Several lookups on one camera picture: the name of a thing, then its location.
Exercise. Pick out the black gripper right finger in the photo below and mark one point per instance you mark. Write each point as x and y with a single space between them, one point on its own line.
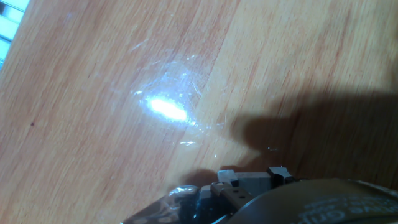
276 177

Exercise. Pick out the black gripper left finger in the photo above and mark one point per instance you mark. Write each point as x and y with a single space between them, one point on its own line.
231 193

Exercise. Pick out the plastic wrapped sensor module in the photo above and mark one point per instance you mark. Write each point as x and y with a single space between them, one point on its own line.
174 205

